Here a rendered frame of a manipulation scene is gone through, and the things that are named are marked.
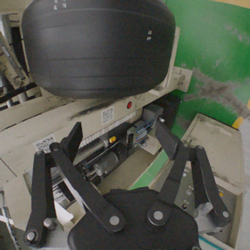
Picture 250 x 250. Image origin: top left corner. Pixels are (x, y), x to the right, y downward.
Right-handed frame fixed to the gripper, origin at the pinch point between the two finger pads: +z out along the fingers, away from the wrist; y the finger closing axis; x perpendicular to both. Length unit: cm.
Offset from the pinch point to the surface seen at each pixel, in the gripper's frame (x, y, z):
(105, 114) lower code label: -9.8, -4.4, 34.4
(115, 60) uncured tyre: 11.6, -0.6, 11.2
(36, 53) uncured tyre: 14.6, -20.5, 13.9
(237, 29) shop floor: 65, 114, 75
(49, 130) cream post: -8.5, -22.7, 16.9
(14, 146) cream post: -9.7, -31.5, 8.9
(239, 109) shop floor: -14, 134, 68
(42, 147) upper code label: -14.0, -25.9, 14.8
